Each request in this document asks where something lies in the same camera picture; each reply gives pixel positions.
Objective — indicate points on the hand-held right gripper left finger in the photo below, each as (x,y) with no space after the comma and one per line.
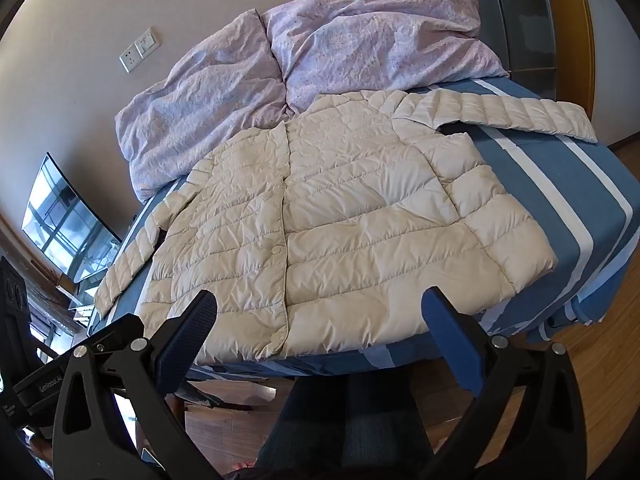
(187,330)

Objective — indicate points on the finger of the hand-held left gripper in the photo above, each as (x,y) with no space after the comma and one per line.
(125,327)

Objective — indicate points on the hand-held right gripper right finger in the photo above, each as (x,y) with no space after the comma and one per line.
(452,340)

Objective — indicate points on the cream puffer jacket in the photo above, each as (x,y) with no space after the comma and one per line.
(350,220)

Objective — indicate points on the flat screen television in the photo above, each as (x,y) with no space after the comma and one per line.
(65,220)

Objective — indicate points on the person's dark trousers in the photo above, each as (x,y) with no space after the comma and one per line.
(325,425)

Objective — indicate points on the bed with blue striped sheet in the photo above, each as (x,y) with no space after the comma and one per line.
(550,195)

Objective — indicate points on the lavender floral pillow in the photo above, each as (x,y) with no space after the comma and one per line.
(380,35)
(200,105)

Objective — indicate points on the dark padded headboard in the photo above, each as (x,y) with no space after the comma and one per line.
(520,20)

